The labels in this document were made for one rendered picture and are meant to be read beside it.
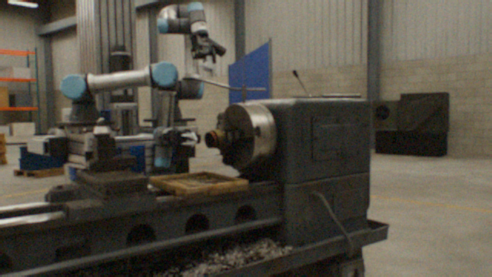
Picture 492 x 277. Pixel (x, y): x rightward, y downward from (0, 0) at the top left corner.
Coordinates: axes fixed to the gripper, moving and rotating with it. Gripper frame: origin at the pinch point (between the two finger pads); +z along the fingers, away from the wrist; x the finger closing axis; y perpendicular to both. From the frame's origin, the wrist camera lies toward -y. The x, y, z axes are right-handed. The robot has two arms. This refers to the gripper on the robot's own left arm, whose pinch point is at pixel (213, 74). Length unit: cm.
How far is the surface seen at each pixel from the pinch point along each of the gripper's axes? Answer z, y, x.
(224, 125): 21.7, -5.4, -9.0
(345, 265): 98, -56, -8
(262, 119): 25.2, -15.9, 6.7
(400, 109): -132, -770, -418
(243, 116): 21.4, -10.1, 1.0
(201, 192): 53, 19, 1
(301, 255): 86, -24, 1
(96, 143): 26, 52, -13
